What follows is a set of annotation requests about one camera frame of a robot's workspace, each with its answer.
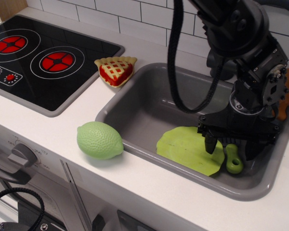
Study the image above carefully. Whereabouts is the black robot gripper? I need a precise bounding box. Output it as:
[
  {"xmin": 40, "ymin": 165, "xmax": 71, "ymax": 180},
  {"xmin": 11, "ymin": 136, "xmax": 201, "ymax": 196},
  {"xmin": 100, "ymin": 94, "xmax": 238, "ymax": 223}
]
[{"xmin": 198, "ymin": 80, "xmax": 281, "ymax": 161}]

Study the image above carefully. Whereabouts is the black faucet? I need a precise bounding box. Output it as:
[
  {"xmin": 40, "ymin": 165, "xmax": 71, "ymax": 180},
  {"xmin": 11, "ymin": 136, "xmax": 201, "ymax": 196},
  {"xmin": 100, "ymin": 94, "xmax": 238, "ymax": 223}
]
[{"xmin": 207, "ymin": 49, "xmax": 237, "ymax": 81}]

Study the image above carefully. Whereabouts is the grey oven knob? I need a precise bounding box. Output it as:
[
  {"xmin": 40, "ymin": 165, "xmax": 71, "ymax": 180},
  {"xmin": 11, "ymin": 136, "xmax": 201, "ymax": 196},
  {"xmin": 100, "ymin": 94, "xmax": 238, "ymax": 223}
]
[{"xmin": 8, "ymin": 143, "xmax": 37, "ymax": 167}]

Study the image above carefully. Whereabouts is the grey plastic sink basin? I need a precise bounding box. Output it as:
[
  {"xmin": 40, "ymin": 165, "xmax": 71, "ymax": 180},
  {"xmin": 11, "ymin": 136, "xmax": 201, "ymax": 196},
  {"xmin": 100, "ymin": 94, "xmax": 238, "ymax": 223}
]
[{"xmin": 96, "ymin": 63, "xmax": 289, "ymax": 201}]

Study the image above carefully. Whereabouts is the black toy stovetop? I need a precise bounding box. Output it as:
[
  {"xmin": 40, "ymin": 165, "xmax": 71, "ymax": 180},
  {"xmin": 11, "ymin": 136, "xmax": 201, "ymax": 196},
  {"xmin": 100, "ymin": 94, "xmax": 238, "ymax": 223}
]
[{"xmin": 0, "ymin": 15, "xmax": 125, "ymax": 117}]

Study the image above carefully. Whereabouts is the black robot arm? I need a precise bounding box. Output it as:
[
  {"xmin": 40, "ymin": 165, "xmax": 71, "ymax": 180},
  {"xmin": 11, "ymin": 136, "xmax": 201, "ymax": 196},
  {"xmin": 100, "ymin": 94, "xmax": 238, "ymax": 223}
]
[{"xmin": 193, "ymin": 0, "xmax": 289, "ymax": 160}]

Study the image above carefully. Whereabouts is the toy pie slice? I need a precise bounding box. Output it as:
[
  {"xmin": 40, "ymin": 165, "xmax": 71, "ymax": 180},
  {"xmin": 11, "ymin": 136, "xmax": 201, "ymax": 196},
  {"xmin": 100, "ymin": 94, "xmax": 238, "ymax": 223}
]
[{"xmin": 94, "ymin": 56, "xmax": 137, "ymax": 88}]

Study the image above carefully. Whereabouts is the black braided cable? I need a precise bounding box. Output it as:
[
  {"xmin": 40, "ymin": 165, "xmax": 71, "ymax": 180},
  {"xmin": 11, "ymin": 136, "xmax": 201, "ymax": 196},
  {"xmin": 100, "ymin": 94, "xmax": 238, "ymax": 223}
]
[
  {"xmin": 167, "ymin": 0, "xmax": 228, "ymax": 114},
  {"xmin": 0, "ymin": 188, "xmax": 45, "ymax": 231}
]

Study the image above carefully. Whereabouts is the green handled grey spatula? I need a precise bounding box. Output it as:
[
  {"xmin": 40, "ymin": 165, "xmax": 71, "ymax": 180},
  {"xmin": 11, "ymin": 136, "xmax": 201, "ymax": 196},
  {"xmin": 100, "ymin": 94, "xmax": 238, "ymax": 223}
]
[{"xmin": 225, "ymin": 144, "xmax": 244, "ymax": 174}]

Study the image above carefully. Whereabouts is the lower black braided cable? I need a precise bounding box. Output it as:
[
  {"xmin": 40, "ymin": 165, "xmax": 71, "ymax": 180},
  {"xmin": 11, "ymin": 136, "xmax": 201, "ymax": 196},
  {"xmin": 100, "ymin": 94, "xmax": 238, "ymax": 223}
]
[{"xmin": 0, "ymin": 188, "xmax": 45, "ymax": 231}]

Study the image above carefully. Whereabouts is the green toy lime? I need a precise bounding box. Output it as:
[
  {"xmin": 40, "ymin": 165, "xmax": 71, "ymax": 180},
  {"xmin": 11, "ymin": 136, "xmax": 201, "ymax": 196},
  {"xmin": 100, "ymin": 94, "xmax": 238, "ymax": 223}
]
[{"xmin": 77, "ymin": 121, "xmax": 124, "ymax": 160}]

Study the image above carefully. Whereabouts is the green plastic plate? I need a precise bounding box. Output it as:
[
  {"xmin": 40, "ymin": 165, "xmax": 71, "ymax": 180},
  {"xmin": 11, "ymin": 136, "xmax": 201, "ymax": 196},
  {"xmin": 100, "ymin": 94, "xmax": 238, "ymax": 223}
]
[{"xmin": 156, "ymin": 127, "xmax": 225, "ymax": 176}]

